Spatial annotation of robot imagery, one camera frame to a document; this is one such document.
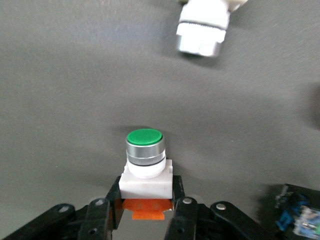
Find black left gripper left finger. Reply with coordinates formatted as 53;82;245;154
0;175;126;240

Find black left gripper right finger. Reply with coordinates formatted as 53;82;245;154
163;174;278;240

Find green cap white push button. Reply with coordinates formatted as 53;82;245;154
118;128;175;221

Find white orange push button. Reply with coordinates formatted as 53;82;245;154
175;0;249;60

